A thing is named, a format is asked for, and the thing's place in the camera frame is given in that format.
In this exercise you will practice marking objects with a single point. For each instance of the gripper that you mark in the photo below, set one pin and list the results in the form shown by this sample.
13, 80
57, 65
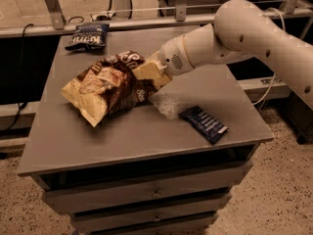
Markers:
171, 58

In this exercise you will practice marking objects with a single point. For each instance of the dark blue chip bag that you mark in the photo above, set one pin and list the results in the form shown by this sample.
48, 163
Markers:
88, 37

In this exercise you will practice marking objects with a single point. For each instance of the brown sea salt chip bag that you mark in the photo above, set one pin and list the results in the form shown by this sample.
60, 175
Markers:
108, 86

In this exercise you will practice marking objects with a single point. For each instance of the blue snack bar wrapper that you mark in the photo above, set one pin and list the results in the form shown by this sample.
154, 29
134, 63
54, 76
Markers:
205, 124

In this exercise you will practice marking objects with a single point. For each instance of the metal railing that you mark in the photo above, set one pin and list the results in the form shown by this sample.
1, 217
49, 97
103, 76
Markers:
60, 17

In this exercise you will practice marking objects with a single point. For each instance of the grey drawer cabinet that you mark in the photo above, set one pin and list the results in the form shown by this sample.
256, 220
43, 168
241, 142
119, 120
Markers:
141, 173

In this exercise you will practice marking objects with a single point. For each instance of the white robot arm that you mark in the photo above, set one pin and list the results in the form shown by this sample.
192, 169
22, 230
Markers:
240, 31

